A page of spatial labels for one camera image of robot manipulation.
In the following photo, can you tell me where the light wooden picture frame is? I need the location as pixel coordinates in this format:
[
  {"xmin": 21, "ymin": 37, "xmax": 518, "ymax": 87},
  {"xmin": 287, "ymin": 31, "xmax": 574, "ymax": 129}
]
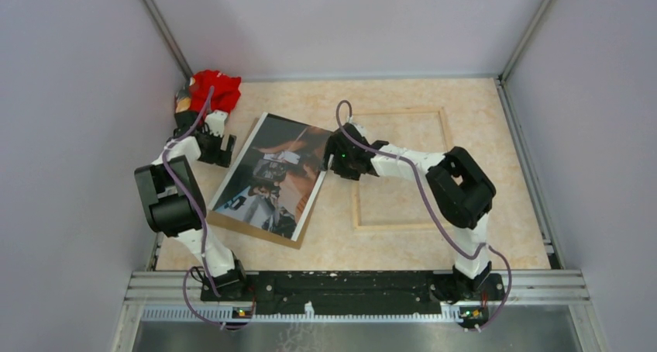
[{"xmin": 352, "ymin": 107, "xmax": 454, "ymax": 232}]

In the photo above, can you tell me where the printed photo with white border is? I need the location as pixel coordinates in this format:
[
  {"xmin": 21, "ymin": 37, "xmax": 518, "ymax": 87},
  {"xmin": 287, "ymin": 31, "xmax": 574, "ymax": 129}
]
[{"xmin": 211, "ymin": 112, "xmax": 334, "ymax": 242}]

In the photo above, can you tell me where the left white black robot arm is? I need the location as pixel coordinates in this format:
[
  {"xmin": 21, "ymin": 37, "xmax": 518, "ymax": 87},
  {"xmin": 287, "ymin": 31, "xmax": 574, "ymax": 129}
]
[{"xmin": 134, "ymin": 110, "xmax": 249, "ymax": 301}]

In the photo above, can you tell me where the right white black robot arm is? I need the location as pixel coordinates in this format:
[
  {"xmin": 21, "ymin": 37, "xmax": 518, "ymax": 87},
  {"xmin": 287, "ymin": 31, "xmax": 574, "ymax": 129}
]
[{"xmin": 322, "ymin": 123, "xmax": 497, "ymax": 299}]

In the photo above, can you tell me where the red cloth doll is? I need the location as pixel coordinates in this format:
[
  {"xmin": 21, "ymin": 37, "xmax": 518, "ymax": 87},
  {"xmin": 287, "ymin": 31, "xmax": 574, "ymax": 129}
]
[{"xmin": 174, "ymin": 70, "xmax": 242, "ymax": 114}]

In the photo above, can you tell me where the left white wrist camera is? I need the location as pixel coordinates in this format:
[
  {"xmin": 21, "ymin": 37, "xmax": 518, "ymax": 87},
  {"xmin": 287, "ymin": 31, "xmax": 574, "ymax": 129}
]
[{"xmin": 205, "ymin": 110, "xmax": 229, "ymax": 137}]

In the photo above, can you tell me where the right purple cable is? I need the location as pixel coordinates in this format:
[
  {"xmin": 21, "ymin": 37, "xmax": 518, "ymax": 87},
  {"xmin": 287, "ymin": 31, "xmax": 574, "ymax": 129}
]
[{"xmin": 335, "ymin": 99, "xmax": 513, "ymax": 332}]

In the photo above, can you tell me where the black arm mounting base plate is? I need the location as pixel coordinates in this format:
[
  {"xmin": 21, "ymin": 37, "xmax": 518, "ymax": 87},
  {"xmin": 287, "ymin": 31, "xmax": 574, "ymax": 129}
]
[{"xmin": 200, "ymin": 271, "xmax": 504, "ymax": 316}]

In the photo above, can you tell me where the aluminium front rail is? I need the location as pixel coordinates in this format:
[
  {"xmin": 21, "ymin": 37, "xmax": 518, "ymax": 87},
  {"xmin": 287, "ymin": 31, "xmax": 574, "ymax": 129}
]
[{"xmin": 113, "ymin": 270, "xmax": 607, "ymax": 351}]

